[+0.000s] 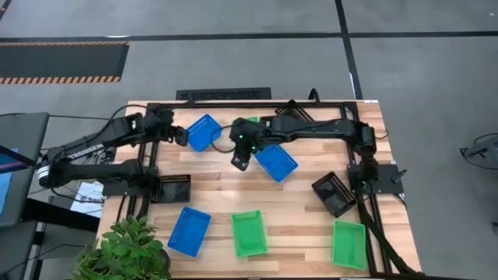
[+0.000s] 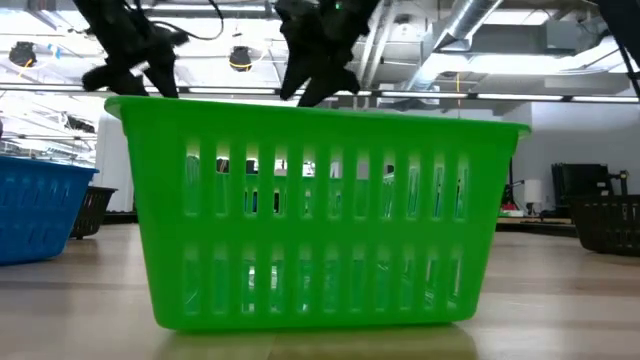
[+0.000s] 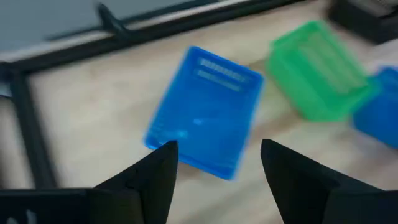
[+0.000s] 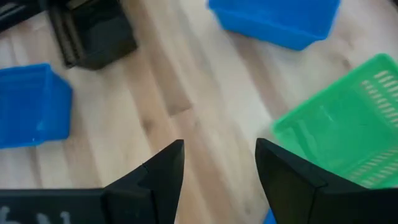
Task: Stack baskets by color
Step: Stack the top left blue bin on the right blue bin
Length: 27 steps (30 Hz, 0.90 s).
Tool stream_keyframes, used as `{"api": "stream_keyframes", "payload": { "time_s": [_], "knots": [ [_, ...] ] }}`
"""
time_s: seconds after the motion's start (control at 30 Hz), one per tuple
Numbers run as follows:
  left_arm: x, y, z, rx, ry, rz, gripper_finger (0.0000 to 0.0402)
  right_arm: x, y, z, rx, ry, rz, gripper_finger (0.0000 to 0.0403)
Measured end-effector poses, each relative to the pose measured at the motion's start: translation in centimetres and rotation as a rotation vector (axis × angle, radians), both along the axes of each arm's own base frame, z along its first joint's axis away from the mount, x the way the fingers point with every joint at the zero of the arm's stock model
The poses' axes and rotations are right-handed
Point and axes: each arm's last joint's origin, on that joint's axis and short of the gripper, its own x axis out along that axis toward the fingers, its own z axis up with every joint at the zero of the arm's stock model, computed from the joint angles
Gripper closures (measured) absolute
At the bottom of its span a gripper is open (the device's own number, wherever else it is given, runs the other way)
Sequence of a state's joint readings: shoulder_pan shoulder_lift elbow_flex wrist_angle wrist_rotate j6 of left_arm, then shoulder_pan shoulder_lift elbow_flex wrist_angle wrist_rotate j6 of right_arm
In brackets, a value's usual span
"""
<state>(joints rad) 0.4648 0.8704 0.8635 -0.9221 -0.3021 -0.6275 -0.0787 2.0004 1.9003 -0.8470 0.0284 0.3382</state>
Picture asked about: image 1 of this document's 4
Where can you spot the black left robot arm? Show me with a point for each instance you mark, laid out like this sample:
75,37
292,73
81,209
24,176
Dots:
97,171

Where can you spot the green plastic basket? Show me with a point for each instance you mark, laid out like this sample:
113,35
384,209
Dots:
249,234
253,119
349,245

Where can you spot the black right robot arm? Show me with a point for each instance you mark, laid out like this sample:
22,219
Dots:
311,128

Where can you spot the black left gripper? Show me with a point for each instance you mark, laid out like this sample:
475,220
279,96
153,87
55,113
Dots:
161,124

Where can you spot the black plastic basket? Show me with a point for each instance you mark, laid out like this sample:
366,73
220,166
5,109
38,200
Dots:
294,110
173,190
332,194

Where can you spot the grey stand base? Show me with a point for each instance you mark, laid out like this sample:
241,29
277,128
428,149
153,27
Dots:
482,149

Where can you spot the black hazard-striped floor mat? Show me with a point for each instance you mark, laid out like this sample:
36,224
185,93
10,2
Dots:
58,62

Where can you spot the blue plastic basket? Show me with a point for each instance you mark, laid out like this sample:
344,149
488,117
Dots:
202,134
189,232
278,163

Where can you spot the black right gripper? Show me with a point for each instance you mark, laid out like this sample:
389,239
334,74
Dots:
245,136

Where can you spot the black perforated panel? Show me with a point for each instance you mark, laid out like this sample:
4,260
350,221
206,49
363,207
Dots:
223,93

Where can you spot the white paper sheet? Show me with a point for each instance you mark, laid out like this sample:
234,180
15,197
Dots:
90,198

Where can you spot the black aluminium table frame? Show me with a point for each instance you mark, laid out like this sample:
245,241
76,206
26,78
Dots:
218,104

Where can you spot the green leafy potted plant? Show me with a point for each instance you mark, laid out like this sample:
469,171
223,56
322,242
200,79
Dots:
120,250

